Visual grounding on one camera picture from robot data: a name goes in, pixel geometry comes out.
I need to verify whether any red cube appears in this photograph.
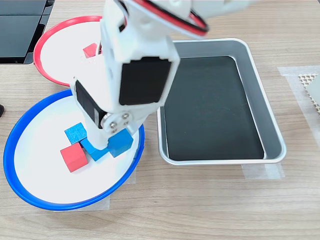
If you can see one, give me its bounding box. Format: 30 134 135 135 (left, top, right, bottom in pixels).
59 143 89 173
82 42 99 59

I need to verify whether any steel tray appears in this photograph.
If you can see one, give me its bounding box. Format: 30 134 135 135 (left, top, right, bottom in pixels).
156 37 288 166

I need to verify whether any pale perforated plate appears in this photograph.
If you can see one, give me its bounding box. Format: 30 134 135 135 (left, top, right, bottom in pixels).
298 73 320 117

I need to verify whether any blue-rimmed white plate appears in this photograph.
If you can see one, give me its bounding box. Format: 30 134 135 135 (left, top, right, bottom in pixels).
2 88 146 211

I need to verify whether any blue cube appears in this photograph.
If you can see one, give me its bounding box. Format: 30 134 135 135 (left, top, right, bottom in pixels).
64 122 88 145
80 136 109 162
107 128 134 159

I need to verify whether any black flat device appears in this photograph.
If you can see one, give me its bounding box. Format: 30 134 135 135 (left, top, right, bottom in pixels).
0 0 56 65

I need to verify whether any black mat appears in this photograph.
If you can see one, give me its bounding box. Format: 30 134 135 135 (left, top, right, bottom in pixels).
162 56 265 161

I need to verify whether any red black white cable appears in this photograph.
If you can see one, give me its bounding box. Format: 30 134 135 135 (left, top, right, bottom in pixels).
113 0 210 39

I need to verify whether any red-rimmed white plate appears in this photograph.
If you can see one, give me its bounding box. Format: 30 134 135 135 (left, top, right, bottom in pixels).
33 15 105 88

